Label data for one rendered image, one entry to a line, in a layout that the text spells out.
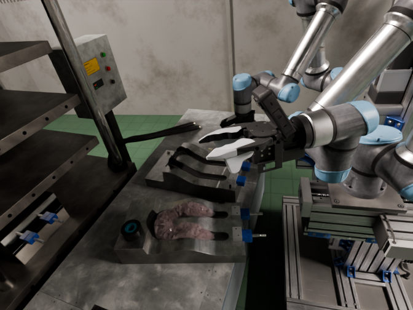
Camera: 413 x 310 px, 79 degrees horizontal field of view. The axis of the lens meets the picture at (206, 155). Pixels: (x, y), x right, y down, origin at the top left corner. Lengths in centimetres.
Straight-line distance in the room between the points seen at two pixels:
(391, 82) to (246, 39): 226
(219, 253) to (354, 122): 68
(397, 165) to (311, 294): 105
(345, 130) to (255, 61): 273
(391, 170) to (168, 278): 83
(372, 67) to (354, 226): 64
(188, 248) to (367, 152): 69
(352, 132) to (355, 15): 271
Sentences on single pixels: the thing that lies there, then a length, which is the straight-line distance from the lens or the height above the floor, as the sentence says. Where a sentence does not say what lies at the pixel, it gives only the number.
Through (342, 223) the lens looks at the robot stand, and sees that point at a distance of 112.
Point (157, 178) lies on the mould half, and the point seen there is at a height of 86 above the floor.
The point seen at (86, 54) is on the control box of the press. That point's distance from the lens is 157.
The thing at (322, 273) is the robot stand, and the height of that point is 21.
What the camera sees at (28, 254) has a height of 81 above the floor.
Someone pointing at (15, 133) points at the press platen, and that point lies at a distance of 125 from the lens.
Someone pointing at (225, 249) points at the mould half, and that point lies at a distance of 103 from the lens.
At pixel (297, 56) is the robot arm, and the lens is 104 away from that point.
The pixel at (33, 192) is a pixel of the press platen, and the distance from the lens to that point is 134.
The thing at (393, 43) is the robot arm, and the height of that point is 154.
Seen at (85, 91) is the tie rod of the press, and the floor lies 130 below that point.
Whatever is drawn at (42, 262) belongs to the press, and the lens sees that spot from 138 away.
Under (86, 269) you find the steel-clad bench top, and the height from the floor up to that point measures 80.
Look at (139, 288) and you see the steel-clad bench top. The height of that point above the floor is 80.
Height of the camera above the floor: 174
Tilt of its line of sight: 38 degrees down
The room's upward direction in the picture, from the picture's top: 8 degrees counter-clockwise
